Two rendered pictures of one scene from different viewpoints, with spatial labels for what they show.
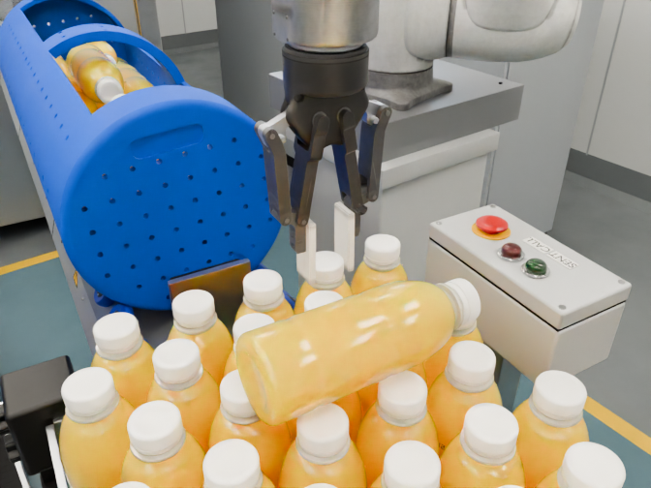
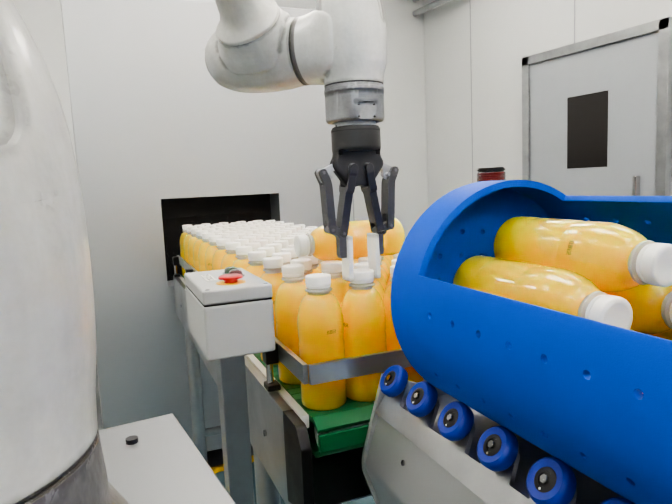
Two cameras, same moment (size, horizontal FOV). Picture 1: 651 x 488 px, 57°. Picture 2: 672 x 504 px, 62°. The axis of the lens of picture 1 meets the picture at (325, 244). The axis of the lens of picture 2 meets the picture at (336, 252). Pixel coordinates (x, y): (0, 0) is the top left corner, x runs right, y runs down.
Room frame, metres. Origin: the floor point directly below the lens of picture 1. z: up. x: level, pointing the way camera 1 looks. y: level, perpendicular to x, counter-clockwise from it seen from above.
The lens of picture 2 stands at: (1.39, 0.08, 1.24)
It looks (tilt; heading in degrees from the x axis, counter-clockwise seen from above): 7 degrees down; 188
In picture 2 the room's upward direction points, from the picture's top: 3 degrees counter-clockwise
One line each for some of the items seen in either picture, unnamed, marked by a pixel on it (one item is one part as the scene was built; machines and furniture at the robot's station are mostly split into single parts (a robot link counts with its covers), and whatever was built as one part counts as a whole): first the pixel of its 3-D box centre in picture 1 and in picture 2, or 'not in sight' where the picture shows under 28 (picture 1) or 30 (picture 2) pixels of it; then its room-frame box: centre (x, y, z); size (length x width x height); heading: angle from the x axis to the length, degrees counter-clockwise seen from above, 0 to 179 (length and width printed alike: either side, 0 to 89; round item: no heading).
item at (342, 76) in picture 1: (325, 94); (356, 156); (0.52, 0.00, 1.28); 0.08 x 0.07 x 0.09; 119
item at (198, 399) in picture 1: (191, 440); not in sight; (0.38, 0.13, 0.99); 0.07 x 0.07 x 0.19
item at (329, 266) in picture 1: (325, 267); (361, 276); (0.52, 0.00, 1.09); 0.04 x 0.04 x 0.02
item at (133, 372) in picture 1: (135, 411); not in sight; (0.42, 0.19, 0.99); 0.07 x 0.07 x 0.19
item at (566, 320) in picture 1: (515, 287); (226, 308); (0.55, -0.21, 1.05); 0.20 x 0.10 x 0.10; 29
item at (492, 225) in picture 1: (491, 226); (230, 278); (0.59, -0.19, 1.11); 0.04 x 0.04 x 0.01
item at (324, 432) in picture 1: (323, 429); not in sight; (0.31, 0.00, 1.09); 0.04 x 0.04 x 0.02
